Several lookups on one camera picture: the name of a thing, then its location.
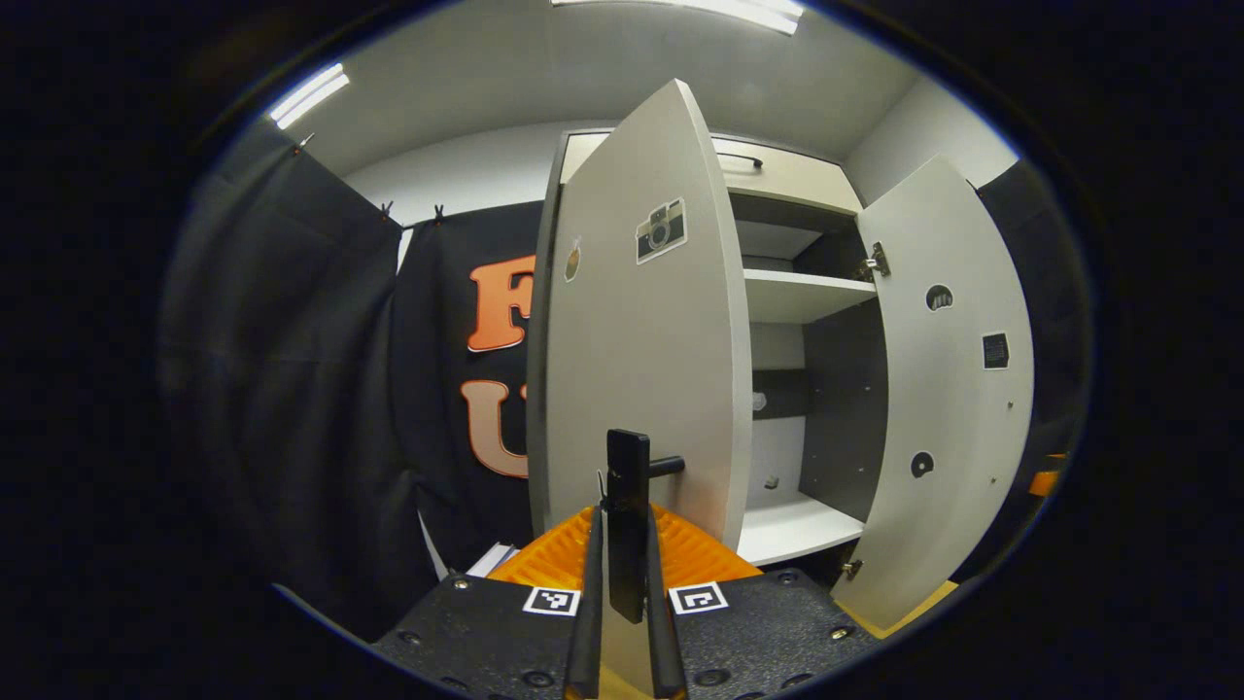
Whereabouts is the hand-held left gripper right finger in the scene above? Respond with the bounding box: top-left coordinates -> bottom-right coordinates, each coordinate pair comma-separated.
643,504 -> 874,700

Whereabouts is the small ceiling light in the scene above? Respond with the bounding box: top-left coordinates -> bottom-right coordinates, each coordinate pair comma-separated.
267,61 -> 351,130

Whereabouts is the white cabinet shelf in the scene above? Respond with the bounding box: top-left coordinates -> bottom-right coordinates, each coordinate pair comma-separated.
736,491 -> 866,568
743,269 -> 879,325

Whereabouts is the beige double-door shoe cabinet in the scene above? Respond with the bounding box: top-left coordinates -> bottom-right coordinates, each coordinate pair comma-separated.
530,126 -> 890,589

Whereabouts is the beige cabinet door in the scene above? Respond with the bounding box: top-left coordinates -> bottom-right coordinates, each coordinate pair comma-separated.
831,156 -> 1036,633
525,78 -> 755,555

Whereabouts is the black door handle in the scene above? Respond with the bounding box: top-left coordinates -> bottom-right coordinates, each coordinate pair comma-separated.
598,428 -> 686,625

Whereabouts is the black backdrop cloth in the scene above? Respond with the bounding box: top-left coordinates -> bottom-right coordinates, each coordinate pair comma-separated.
155,122 -> 1094,643

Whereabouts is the long ceiling light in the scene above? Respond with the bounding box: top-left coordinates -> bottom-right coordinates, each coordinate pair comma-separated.
549,0 -> 808,37

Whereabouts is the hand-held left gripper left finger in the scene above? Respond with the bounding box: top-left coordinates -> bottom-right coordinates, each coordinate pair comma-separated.
371,504 -> 607,700

